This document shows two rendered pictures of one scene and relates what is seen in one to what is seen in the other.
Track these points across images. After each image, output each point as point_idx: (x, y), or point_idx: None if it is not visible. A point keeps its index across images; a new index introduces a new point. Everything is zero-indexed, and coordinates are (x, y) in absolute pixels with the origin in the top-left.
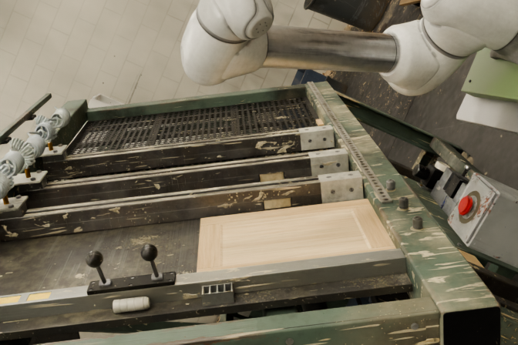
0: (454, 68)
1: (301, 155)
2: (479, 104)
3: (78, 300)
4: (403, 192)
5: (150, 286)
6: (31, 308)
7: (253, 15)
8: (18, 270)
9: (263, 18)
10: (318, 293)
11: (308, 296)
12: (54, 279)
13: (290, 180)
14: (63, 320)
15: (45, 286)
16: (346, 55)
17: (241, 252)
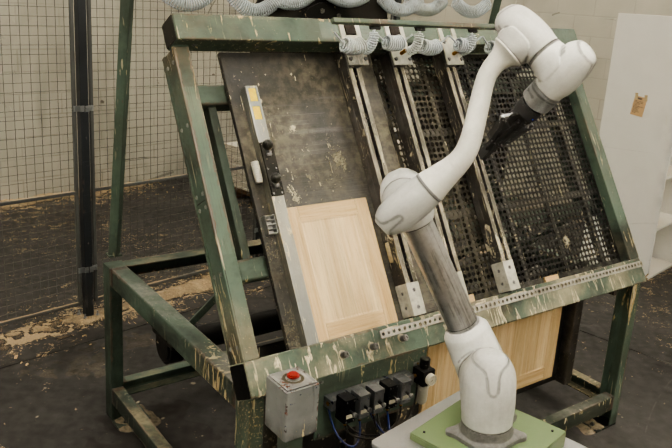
0: None
1: (455, 265)
2: None
3: (256, 138)
4: (396, 347)
5: (268, 181)
6: (248, 111)
7: (380, 221)
8: (298, 83)
9: (381, 228)
10: (277, 289)
11: (273, 283)
12: (287, 112)
13: (408, 260)
14: (243, 133)
15: (280, 108)
16: (433, 291)
17: (318, 234)
